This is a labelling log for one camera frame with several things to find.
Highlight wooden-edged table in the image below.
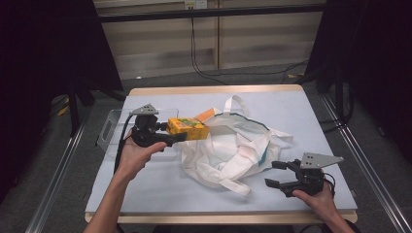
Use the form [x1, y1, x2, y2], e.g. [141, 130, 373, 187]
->
[85, 83, 359, 225]

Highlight black curtain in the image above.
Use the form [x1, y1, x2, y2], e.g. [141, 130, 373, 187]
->
[305, 0, 412, 164]
[0, 0, 124, 203]

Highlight black horizontal bar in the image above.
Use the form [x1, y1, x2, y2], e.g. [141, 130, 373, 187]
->
[96, 3, 326, 23]

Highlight right hand-held gripper black cable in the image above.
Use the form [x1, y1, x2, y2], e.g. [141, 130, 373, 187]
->
[324, 173, 337, 196]

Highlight metal floor rail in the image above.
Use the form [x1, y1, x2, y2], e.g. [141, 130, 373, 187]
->
[320, 95, 412, 233]
[24, 108, 92, 233]

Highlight black cable on floor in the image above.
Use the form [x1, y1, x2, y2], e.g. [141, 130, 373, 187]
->
[319, 83, 356, 134]

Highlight yellow juice carton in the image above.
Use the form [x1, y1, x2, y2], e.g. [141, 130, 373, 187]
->
[166, 116, 211, 142]

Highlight white wall power outlet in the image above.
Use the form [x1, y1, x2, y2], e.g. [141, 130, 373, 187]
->
[184, 0, 208, 10]

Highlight person's right hand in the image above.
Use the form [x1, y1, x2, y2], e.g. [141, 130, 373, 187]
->
[292, 183, 337, 223]

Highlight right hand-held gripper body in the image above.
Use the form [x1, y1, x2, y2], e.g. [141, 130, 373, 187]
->
[281, 152, 345, 198]

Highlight white tote bag colourful patches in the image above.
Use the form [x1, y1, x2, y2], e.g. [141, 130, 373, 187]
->
[179, 94, 294, 197]

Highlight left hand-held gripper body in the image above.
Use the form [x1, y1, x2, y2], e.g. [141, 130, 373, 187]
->
[129, 103, 178, 149]

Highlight left hand-held gripper black cable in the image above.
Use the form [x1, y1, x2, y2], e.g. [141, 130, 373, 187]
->
[113, 114, 136, 175]

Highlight black cable on wall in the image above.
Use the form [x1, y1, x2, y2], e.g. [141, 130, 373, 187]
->
[189, 17, 309, 85]

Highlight hand-held gripper black cable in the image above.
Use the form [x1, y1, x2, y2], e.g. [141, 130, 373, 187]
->
[113, 114, 136, 175]
[324, 173, 337, 196]

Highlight black metal stand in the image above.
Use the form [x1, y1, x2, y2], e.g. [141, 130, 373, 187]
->
[333, 64, 346, 124]
[66, 77, 98, 138]

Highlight person's left hand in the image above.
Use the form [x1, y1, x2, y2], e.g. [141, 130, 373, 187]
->
[115, 129, 168, 183]

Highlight clear plastic container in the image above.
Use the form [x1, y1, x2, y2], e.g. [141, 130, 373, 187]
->
[96, 108, 181, 159]

